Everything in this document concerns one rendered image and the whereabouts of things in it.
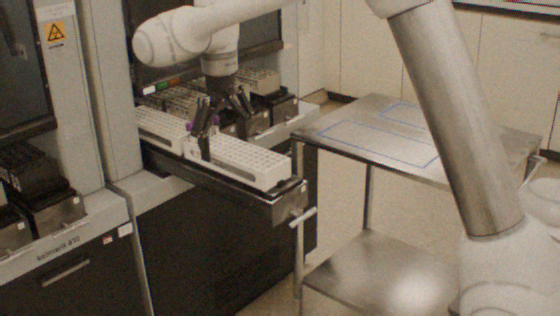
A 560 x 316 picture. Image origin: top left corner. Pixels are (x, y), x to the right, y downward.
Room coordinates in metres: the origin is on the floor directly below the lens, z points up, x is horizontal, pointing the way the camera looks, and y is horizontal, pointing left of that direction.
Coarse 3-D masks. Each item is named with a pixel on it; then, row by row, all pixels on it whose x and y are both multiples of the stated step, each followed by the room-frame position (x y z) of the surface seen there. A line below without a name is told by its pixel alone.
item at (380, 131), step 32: (384, 96) 1.74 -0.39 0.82; (320, 128) 1.48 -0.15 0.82; (352, 128) 1.47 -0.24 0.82; (384, 128) 1.47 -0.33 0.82; (416, 128) 1.46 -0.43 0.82; (384, 160) 1.26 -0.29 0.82; (416, 160) 1.25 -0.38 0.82; (512, 160) 1.23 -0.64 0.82; (544, 160) 1.30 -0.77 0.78; (352, 256) 1.57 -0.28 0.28; (384, 256) 1.56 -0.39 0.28; (416, 256) 1.55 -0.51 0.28; (320, 288) 1.40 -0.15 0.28; (352, 288) 1.40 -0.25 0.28; (384, 288) 1.39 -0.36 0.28; (416, 288) 1.38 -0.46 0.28; (448, 288) 1.37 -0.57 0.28
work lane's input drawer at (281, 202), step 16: (144, 144) 1.44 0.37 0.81; (144, 160) 1.43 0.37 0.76; (160, 160) 1.37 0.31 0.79; (176, 160) 1.33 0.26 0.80; (176, 176) 1.33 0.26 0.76; (192, 176) 1.28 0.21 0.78; (208, 176) 1.24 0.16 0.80; (224, 176) 1.21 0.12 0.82; (224, 192) 1.20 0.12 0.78; (240, 192) 1.16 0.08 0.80; (256, 192) 1.14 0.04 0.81; (272, 192) 1.12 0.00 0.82; (288, 192) 1.14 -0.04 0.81; (304, 192) 1.18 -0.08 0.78; (256, 208) 1.12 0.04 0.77; (272, 208) 1.09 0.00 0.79; (288, 208) 1.13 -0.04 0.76; (272, 224) 1.09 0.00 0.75; (288, 224) 1.08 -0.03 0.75
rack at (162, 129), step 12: (144, 108) 1.58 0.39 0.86; (144, 120) 1.49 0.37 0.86; (156, 120) 1.48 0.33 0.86; (168, 120) 1.48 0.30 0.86; (180, 120) 1.47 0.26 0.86; (144, 132) 1.48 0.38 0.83; (156, 132) 1.40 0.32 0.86; (168, 132) 1.40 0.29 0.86; (180, 132) 1.38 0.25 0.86; (156, 144) 1.41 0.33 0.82; (168, 144) 1.43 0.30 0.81; (180, 144) 1.35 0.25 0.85
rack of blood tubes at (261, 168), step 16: (192, 144) 1.30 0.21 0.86; (224, 144) 1.30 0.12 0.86; (240, 144) 1.29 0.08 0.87; (192, 160) 1.30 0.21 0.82; (224, 160) 1.22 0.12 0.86; (240, 160) 1.21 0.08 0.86; (256, 160) 1.20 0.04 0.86; (272, 160) 1.20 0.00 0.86; (288, 160) 1.19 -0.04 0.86; (240, 176) 1.22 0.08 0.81; (256, 176) 1.14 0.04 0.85; (272, 176) 1.15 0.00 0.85; (288, 176) 1.19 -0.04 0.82
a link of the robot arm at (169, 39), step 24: (240, 0) 1.07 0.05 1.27; (264, 0) 1.07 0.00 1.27; (288, 0) 1.07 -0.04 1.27; (144, 24) 1.12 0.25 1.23; (168, 24) 1.11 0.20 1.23; (192, 24) 1.09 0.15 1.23; (216, 24) 1.07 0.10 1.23; (144, 48) 1.08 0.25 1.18; (168, 48) 1.09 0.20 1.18; (192, 48) 1.10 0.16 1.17
